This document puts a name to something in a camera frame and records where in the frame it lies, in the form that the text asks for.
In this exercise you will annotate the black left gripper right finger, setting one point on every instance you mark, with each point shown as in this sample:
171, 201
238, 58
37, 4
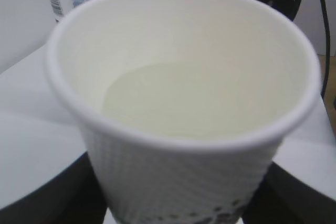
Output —
282, 198

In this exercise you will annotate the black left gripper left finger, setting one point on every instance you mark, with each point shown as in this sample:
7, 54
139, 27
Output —
73, 196

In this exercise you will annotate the white paper cup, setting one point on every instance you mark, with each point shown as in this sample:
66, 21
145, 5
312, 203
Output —
181, 104

